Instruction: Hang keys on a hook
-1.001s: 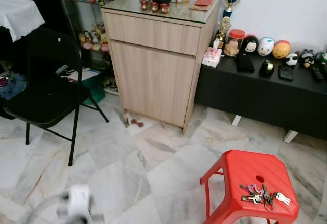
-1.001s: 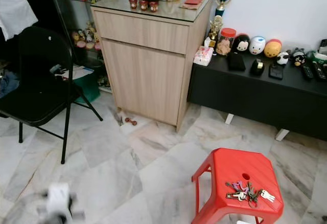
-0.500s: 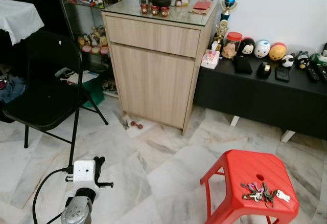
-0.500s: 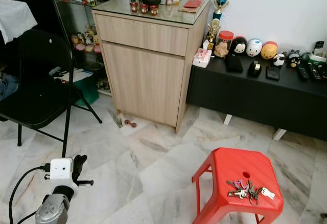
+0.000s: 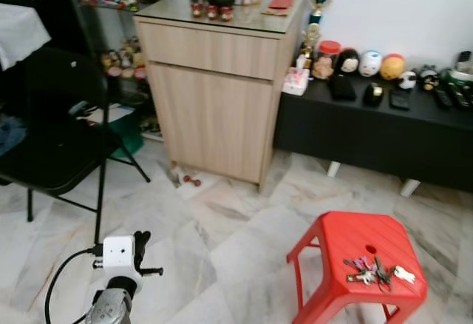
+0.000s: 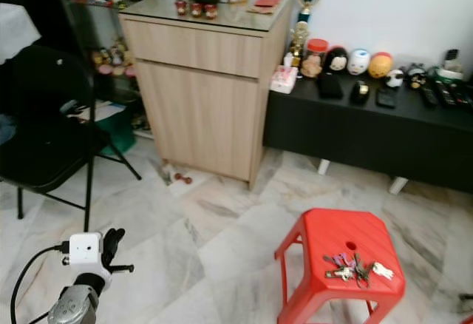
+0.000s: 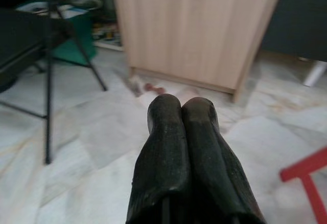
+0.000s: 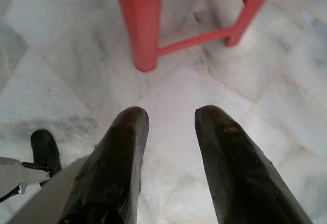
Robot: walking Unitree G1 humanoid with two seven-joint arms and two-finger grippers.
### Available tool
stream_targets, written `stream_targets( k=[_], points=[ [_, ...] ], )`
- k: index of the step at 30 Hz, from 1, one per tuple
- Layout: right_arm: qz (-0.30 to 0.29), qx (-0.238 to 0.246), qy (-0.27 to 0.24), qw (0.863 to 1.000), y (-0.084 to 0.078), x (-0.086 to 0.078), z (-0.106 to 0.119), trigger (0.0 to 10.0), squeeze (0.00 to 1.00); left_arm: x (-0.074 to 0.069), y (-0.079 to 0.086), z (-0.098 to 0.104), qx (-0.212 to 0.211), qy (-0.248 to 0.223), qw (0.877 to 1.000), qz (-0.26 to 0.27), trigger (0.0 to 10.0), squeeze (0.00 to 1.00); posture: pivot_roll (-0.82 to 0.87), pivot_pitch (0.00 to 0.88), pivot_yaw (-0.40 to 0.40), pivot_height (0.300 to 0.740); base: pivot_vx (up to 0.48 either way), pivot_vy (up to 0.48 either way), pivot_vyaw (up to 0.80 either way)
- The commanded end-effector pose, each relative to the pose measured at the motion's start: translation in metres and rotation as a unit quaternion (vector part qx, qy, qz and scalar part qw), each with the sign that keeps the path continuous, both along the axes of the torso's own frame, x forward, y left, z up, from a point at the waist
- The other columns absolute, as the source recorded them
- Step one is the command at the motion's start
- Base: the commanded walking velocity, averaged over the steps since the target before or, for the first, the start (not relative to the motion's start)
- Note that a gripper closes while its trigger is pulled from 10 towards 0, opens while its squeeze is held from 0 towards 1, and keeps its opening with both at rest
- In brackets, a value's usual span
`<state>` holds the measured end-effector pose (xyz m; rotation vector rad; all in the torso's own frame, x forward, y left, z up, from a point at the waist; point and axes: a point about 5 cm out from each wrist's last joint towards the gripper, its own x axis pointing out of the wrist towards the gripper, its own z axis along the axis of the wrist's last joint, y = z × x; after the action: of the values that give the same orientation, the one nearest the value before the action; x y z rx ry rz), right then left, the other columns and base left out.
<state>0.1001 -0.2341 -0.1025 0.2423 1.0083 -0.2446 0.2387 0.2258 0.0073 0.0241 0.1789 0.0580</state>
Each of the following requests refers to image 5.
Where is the red plastic stool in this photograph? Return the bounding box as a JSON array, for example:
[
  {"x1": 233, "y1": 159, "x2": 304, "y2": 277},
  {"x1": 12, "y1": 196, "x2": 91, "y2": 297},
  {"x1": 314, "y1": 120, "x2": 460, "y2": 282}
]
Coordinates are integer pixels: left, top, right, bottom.
[{"x1": 287, "y1": 211, "x2": 429, "y2": 324}]

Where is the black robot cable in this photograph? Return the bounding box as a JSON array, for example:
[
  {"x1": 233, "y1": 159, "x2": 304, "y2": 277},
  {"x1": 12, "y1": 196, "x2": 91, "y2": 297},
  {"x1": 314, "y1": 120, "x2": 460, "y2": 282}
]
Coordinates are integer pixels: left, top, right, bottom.
[{"x1": 44, "y1": 246, "x2": 101, "y2": 324}]

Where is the red envelope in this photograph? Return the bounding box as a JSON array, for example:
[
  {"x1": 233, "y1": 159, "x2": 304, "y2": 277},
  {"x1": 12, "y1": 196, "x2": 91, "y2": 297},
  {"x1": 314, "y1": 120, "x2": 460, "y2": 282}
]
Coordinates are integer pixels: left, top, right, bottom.
[{"x1": 265, "y1": 0, "x2": 297, "y2": 16}]

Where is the jar with red lid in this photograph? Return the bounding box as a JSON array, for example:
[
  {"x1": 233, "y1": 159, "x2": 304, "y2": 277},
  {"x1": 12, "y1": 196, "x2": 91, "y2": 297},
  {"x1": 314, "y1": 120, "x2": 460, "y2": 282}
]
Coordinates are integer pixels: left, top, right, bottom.
[{"x1": 313, "y1": 40, "x2": 341, "y2": 81}]

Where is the green box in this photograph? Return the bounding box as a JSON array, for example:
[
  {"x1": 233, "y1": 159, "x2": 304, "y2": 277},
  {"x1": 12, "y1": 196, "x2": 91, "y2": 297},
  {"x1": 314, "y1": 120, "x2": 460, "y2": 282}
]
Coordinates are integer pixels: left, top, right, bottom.
[{"x1": 109, "y1": 109, "x2": 146, "y2": 156}]

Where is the pink white small box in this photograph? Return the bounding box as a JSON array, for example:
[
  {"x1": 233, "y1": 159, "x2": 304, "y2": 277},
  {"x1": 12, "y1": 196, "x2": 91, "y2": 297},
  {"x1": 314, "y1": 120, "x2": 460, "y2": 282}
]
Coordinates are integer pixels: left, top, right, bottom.
[{"x1": 283, "y1": 67, "x2": 310, "y2": 96}]

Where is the black glass display shelf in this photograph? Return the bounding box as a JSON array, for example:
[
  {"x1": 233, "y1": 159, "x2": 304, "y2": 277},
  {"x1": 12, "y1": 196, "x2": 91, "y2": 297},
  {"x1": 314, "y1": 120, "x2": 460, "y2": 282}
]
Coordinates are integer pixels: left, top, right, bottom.
[{"x1": 62, "y1": 0, "x2": 172, "y2": 134}]

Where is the black-haired doll head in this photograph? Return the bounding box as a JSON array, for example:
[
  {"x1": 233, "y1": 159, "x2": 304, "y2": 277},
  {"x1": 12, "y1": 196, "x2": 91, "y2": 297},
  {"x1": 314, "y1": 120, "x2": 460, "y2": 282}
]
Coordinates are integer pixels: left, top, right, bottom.
[{"x1": 334, "y1": 47, "x2": 361, "y2": 76}]

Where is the black remote control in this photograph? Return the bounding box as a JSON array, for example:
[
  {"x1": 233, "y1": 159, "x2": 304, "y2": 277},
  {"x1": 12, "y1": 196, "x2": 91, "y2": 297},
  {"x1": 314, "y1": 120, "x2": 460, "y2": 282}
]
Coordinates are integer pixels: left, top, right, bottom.
[
  {"x1": 432, "y1": 84, "x2": 453, "y2": 111},
  {"x1": 448, "y1": 80, "x2": 473, "y2": 110}
]

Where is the orange yellow doll head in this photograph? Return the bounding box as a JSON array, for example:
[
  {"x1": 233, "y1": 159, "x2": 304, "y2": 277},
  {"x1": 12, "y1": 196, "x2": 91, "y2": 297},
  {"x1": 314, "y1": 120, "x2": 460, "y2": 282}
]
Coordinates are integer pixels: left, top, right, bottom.
[{"x1": 380, "y1": 53, "x2": 406, "y2": 81}]

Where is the white green cup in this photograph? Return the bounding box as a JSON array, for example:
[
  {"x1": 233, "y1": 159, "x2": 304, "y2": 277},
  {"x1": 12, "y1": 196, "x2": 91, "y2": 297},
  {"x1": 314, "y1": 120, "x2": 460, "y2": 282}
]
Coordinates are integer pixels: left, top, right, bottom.
[{"x1": 450, "y1": 50, "x2": 473, "y2": 85}]

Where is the white doll head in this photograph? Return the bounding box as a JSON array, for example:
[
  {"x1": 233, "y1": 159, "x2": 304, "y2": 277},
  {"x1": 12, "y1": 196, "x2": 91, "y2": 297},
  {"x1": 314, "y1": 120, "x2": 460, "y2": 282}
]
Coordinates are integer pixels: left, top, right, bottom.
[{"x1": 358, "y1": 50, "x2": 384, "y2": 78}]

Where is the light wooden cabinet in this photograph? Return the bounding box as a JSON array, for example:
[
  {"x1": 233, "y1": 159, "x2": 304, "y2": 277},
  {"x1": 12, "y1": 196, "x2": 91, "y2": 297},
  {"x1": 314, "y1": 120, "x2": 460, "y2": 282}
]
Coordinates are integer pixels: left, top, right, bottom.
[{"x1": 134, "y1": 0, "x2": 308, "y2": 192}]

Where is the small dark figurine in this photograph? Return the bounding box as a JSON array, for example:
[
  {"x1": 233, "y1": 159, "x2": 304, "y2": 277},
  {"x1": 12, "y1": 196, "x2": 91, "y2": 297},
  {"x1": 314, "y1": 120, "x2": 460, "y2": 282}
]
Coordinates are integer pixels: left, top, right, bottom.
[{"x1": 419, "y1": 64, "x2": 440, "y2": 92}]

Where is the black low table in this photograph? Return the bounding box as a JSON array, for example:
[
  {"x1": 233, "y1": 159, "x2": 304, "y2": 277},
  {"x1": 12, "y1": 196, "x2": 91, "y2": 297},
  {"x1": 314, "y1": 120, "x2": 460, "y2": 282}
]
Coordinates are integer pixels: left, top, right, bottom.
[{"x1": 274, "y1": 67, "x2": 473, "y2": 196}]

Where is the black folding chair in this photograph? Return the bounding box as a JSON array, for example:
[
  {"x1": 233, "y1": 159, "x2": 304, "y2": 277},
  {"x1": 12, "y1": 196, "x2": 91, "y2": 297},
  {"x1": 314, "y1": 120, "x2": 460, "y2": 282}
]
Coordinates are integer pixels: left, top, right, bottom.
[{"x1": 0, "y1": 46, "x2": 153, "y2": 245}]

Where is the small red floor object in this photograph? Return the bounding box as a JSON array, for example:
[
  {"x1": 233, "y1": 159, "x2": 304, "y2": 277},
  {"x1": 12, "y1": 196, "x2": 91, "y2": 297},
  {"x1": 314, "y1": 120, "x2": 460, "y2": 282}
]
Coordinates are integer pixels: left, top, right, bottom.
[{"x1": 180, "y1": 175, "x2": 203, "y2": 189}]

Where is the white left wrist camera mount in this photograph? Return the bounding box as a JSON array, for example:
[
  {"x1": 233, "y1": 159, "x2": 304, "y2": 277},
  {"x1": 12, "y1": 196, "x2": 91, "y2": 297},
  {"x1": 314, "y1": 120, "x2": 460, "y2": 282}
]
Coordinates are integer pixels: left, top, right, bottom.
[{"x1": 93, "y1": 235, "x2": 142, "y2": 292}]

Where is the white cloth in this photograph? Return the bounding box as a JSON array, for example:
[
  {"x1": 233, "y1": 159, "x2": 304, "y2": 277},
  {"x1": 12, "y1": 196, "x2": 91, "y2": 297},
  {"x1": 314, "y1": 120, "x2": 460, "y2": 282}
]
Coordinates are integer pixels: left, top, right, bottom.
[{"x1": 0, "y1": 0, "x2": 53, "y2": 71}]

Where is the small panda figurine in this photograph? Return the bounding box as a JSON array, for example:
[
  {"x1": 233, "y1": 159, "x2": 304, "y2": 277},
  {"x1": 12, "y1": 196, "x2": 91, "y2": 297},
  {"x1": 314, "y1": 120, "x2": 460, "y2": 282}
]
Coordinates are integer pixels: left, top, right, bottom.
[{"x1": 398, "y1": 70, "x2": 418, "y2": 90}]

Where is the bunch of keys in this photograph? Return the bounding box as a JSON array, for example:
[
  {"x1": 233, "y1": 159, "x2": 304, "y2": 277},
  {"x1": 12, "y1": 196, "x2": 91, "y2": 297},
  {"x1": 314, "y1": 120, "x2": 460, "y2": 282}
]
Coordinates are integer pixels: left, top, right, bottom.
[{"x1": 344, "y1": 256, "x2": 418, "y2": 292}]

